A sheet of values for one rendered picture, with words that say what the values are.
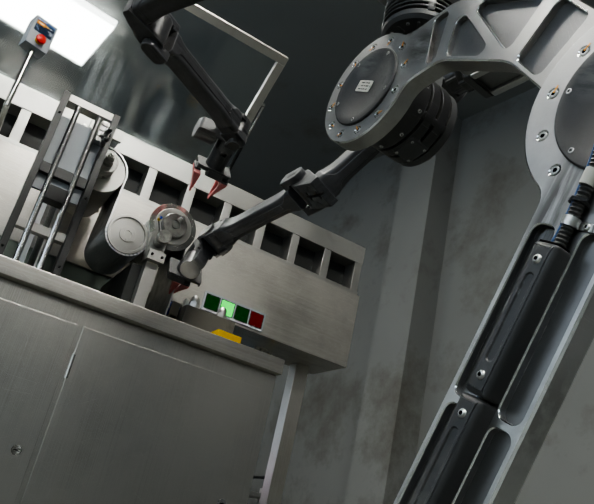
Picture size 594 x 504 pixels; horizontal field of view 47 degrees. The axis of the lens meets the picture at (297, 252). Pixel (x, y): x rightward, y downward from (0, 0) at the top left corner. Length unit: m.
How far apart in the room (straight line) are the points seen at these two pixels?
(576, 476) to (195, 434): 2.07
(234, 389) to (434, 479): 1.18
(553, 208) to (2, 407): 1.24
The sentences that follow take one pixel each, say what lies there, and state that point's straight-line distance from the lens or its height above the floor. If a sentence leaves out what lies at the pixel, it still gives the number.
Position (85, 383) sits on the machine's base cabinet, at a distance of 1.66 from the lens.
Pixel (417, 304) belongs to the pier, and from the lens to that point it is 4.12.
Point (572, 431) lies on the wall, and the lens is 3.46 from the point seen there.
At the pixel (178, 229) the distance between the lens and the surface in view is 2.08.
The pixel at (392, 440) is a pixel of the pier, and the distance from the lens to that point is 3.87.
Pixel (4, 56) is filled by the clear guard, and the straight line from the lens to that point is 2.53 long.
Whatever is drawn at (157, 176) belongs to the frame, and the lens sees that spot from 2.56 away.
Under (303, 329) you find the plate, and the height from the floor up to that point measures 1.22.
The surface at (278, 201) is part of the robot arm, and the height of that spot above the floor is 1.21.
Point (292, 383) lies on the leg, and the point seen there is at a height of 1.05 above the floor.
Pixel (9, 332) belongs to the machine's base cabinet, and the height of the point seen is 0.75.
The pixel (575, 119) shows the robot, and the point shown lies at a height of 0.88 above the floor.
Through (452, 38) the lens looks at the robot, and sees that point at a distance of 1.04.
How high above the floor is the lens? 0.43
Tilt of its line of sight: 24 degrees up
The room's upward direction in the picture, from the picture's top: 13 degrees clockwise
